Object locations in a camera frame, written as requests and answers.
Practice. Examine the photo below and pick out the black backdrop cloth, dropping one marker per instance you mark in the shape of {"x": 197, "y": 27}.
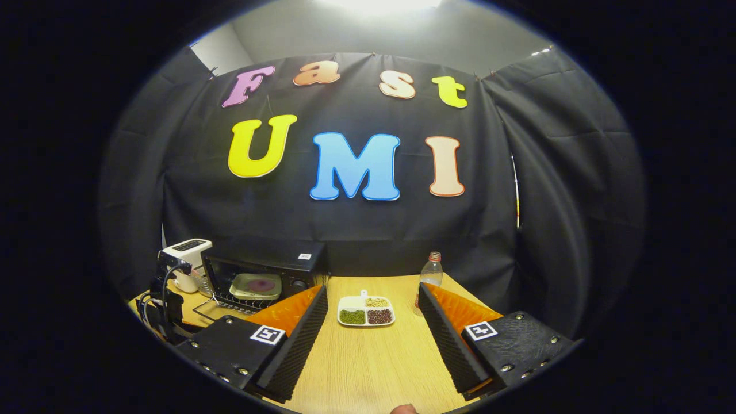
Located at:
{"x": 374, "y": 230}

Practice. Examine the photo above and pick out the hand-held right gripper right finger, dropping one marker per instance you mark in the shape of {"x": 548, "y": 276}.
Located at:
{"x": 448, "y": 345}

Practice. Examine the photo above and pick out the white toaster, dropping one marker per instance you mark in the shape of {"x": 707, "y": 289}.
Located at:
{"x": 192, "y": 253}

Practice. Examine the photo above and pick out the large ceiling light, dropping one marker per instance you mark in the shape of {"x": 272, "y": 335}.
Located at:
{"x": 382, "y": 4}

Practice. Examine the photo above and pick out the pale green food tray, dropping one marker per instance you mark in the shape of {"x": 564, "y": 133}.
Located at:
{"x": 241, "y": 286}

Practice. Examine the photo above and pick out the white divided dish with beans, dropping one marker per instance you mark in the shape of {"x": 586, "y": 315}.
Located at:
{"x": 366, "y": 310}

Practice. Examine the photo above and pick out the small ceiling light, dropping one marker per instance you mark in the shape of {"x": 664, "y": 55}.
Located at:
{"x": 541, "y": 52}

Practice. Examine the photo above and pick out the pink round food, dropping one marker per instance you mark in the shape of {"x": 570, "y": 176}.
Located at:
{"x": 261, "y": 284}

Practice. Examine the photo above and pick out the black electric oven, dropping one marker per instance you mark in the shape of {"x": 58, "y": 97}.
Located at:
{"x": 305, "y": 270}

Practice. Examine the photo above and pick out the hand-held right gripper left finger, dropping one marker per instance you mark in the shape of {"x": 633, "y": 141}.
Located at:
{"x": 296, "y": 345}

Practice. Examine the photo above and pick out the clear bottle with red label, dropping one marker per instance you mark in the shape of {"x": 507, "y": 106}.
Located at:
{"x": 430, "y": 276}

